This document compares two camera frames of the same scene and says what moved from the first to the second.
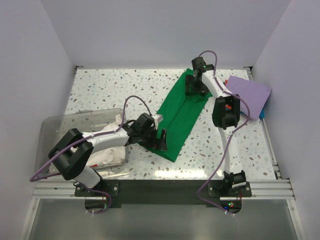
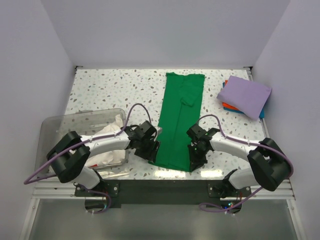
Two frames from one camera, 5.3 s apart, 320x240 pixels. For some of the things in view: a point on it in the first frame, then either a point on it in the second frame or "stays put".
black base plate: x=163 y=191 stays put
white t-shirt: x=112 y=156 stays put
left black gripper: x=157 y=144 -> x=150 y=154
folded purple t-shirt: x=256 y=95 stays put
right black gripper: x=189 y=79 -> x=195 y=163
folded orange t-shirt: x=227 y=106 stays put
